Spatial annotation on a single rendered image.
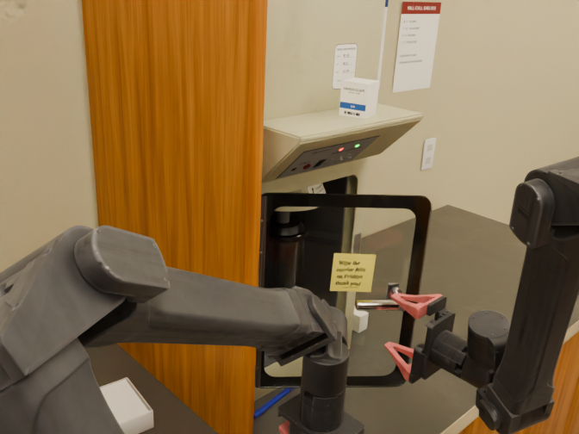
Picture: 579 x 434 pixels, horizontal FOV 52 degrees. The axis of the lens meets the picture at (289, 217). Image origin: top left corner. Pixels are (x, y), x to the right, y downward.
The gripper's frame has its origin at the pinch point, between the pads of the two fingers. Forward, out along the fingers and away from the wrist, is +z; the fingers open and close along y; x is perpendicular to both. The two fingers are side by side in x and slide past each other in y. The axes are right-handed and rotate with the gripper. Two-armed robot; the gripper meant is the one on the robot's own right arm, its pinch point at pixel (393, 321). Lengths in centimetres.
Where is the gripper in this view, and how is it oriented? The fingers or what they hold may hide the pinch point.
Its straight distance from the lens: 103.7
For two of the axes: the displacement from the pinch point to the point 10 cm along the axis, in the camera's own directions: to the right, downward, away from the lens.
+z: -6.9, -3.1, 6.5
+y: 0.5, -9.2, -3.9
